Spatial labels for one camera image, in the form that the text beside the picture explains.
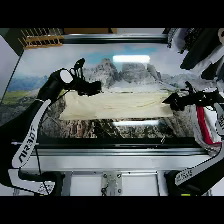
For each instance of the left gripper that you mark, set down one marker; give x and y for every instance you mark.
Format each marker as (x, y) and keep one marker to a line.
(89, 88)

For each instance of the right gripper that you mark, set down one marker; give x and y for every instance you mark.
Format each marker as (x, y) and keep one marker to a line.
(176, 101)

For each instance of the cream garment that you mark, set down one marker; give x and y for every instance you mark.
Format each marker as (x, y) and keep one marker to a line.
(116, 106)

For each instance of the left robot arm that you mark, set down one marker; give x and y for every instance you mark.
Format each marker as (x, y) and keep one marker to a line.
(27, 130)

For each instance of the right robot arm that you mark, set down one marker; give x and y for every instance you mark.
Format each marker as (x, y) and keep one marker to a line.
(203, 170)

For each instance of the heap of clothes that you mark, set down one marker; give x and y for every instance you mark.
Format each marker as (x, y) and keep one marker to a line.
(200, 50)

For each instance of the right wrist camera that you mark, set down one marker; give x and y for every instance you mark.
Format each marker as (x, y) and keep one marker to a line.
(189, 87)

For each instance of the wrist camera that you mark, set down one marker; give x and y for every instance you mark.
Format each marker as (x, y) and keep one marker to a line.
(79, 66)
(189, 87)

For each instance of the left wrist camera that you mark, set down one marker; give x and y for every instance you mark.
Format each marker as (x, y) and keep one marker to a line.
(79, 66)

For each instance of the silver frame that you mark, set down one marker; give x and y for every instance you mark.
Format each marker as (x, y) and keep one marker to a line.
(120, 161)

